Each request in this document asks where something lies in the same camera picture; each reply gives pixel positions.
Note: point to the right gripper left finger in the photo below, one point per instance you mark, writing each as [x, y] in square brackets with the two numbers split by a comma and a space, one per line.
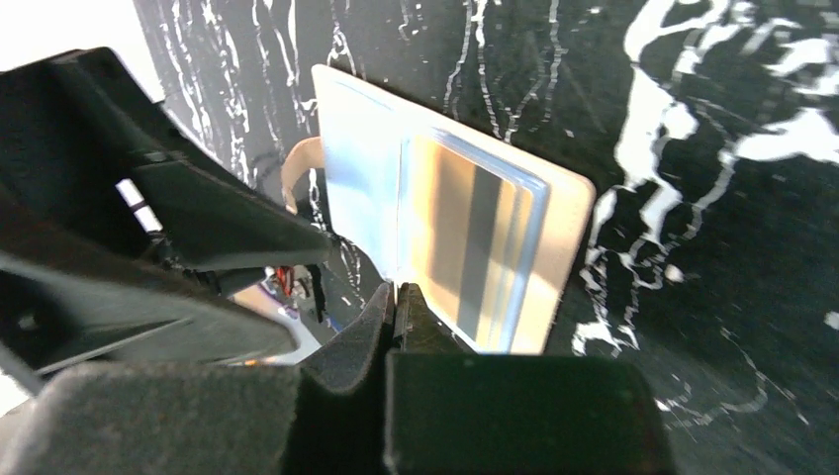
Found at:
[324, 415]

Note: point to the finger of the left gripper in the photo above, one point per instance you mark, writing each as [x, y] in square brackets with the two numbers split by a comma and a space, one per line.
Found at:
[76, 124]
[76, 289]

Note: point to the beige leather card holder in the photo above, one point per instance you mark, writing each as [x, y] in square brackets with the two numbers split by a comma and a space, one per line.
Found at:
[357, 163]

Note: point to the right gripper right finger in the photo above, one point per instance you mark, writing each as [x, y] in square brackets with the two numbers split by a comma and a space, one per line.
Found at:
[461, 412]

